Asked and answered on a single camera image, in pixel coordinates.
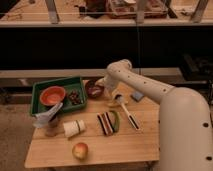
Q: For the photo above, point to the white cylindrical cup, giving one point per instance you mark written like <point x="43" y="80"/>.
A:
<point x="73" y="128"/>

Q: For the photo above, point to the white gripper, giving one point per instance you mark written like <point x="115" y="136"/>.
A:
<point x="113" y="94"/>

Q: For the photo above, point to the red yellow apple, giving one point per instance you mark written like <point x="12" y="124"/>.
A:
<point x="80" y="150"/>

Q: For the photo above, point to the green pepper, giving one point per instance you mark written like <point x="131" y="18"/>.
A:
<point x="116" y="124"/>

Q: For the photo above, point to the green plastic tray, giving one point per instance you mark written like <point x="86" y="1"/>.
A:
<point x="70" y="84"/>

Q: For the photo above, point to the dark maroon bowl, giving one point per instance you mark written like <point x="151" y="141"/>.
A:
<point x="93" y="90"/>

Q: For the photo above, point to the dark grapes bunch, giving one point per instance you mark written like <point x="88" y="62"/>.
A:
<point x="74" y="97"/>

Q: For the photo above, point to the red orange bowl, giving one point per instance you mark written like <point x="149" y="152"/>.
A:
<point x="52" y="95"/>

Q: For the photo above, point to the blue sponge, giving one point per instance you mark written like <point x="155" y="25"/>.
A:
<point x="137" y="96"/>

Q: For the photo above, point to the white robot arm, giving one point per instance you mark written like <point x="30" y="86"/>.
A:
<point x="185" y="131"/>

